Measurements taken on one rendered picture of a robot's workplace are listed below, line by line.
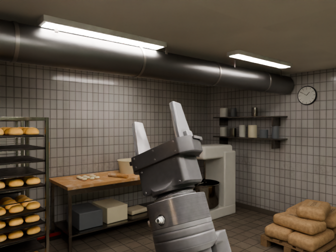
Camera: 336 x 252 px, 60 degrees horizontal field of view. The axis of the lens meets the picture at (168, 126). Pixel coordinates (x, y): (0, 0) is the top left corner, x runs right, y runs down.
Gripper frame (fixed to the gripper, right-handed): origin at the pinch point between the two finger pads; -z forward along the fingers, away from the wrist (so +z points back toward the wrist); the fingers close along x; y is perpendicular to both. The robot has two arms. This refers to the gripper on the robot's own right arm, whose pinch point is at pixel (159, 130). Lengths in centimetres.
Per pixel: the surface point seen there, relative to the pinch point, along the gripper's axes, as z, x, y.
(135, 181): -62, -282, -299
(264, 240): 64, -147, -388
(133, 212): -20, -320, -321
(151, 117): -190, -292, -392
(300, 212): 38, -89, -395
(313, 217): 48, -75, -396
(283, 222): 46, -114, -391
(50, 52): -143, -155, -89
